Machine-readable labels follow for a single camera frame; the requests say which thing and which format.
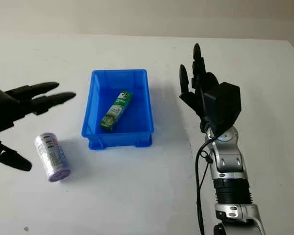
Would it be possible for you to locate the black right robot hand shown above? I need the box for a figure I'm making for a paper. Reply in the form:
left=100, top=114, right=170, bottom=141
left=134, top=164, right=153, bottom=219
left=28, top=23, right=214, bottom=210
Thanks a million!
left=178, top=43, right=221, bottom=123

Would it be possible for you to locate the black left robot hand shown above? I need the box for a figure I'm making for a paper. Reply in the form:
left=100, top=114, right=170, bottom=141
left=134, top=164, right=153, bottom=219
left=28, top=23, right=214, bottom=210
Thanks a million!
left=0, top=82, right=76, bottom=172

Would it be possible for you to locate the purple roll of bags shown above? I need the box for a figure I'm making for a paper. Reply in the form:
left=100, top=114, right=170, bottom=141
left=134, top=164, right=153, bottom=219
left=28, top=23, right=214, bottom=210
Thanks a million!
left=34, top=132, right=71, bottom=182

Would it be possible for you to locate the green toothpaste box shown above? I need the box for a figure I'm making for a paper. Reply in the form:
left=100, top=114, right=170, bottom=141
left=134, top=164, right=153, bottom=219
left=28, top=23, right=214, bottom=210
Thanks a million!
left=99, top=90, right=134, bottom=133

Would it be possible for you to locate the blue plastic tray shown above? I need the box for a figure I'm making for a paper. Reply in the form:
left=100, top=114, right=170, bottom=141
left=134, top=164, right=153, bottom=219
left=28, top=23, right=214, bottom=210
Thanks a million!
left=81, top=69, right=154, bottom=150

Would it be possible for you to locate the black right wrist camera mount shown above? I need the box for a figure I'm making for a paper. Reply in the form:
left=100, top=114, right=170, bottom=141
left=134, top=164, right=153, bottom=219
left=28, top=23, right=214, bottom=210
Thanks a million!
left=202, top=82, right=243, bottom=135

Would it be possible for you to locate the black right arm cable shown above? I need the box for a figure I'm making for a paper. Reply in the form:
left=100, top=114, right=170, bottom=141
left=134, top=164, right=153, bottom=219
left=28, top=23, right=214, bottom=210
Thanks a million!
left=195, top=84, right=223, bottom=235

